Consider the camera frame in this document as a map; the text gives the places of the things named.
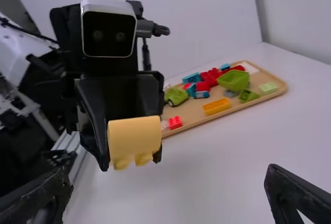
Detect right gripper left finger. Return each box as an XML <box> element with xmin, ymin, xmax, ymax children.
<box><xmin>0</xmin><ymin>167</ymin><xmax>74</xmax><ymax>224</ymax></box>

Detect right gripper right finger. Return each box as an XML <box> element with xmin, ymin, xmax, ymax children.
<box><xmin>263</xmin><ymin>163</ymin><xmax>331</xmax><ymax>224</ymax></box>

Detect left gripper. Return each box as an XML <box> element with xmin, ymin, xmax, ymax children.
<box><xmin>74</xmin><ymin>57</ymin><xmax>166</xmax><ymax>172</ymax></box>

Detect pale yellow toy brick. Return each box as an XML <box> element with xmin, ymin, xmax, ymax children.
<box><xmin>107</xmin><ymin>115</ymin><xmax>163</xmax><ymax>171</ymax></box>

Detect small red toy brick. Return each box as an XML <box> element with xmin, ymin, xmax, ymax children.
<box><xmin>168</xmin><ymin>116</ymin><xmax>184</xmax><ymax>131</ymax></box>

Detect green toy car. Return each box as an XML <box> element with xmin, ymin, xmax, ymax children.
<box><xmin>163</xmin><ymin>87</ymin><xmax>189</xmax><ymax>108</ymax></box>

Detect silver rails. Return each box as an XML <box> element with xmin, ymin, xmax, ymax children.
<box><xmin>50</xmin><ymin>130</ymin><xmax>88</xmax><ymax>186</ymax></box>

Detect pile of toy bricks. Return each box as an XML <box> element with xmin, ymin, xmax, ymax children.
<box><xmin>182</xmin><ymin>81</ymin><xmax>212</xmax><ymax>100</ymax></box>

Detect orange toy brick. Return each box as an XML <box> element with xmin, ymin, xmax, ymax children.
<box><xmin>202</xmin><ymin>98</ymin><xmax>231</xmax><ymax>116</ymax></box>

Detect grey toy brick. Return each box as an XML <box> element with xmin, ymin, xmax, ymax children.
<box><xmin>223</xmin><ymin>89</ymin><xmax>240</xmax><ymax>98</ymax></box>

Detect tan tray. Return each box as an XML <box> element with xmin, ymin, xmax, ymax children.
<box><xmin>160</xmin><ymin>59</ymin><xmax>288</xmax><ymax>140</ymax></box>

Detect large green toy brick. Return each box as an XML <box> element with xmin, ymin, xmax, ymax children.
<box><xmin>216</xmin><ymin>69</ymin><xmax>251</xmax><ymax>90</ymax></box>

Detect pale green toy brick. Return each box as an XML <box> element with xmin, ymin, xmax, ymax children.
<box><xmin>258</xmin><ymin>81</ymin><xmax>279</xmax><ymax>95</ymax></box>

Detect white toy brick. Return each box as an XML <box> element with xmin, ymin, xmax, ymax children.
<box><xmin>242</xmin><ymin>62</ymin><xmax>260</xmax><ymax>75</ymax></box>

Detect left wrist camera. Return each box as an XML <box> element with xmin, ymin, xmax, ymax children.
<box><xmin>80</xmin><ymin>0</ymin><xmax>138</xmax><ymax>58</ymax></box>

